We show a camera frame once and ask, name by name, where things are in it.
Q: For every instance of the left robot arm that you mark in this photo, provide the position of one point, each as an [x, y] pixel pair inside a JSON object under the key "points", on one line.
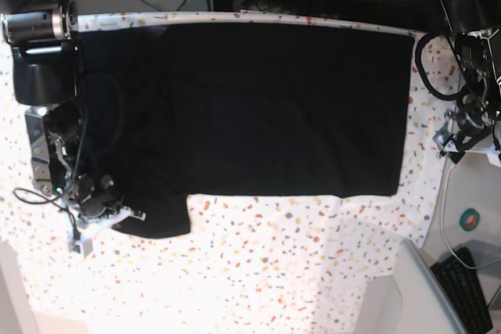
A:
{"points": [[472, 30]]}

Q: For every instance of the grey laptop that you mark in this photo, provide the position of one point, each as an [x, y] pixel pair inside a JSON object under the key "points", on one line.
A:
{"points": [[425, 307]]}

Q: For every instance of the terrazzo pattern tablecloth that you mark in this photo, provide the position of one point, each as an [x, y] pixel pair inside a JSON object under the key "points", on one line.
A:
{"points": [[249, 264]]}

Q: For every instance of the black t-shirt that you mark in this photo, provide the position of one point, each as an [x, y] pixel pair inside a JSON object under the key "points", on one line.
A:
{"points": [[243, 109]]}

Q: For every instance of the black keyboard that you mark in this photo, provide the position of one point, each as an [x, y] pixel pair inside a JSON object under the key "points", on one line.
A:
{"points": [[462, 287]]}

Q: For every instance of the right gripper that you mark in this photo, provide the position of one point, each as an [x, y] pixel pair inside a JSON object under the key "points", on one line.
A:
{"points": [[97, 197]]}

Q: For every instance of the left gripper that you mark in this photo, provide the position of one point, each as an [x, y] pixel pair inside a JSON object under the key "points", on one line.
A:
{"points": [[459, 133]]}

